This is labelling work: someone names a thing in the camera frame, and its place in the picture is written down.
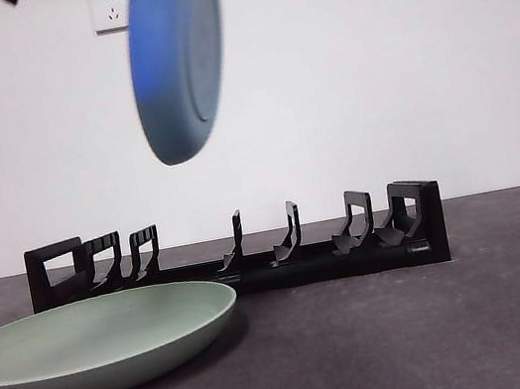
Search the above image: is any blue round plate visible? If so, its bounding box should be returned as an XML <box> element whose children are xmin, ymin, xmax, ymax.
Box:
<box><xmin>117</xmin><ymin>0</ymin><xmax>250</xmax><ymax>171</ymax></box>

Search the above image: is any green round plate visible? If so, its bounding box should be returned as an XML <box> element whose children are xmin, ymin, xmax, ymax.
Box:
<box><xmin>0</xmin><ymin>270</ymin><xmax>252</xmax><ymax>389</ymax></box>

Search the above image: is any black plastic plate rack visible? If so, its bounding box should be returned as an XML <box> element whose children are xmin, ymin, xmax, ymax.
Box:
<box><xmin>20</xmin><ymin>173</ymin><xmax>455</xmax><ymax>336</ymax></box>

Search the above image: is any white wall socket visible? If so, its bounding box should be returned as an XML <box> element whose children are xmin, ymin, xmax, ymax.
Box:
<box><xmin>88</xmin><ymin>0</ymin><xmax>134</xmax><ymax>37</ymax></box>

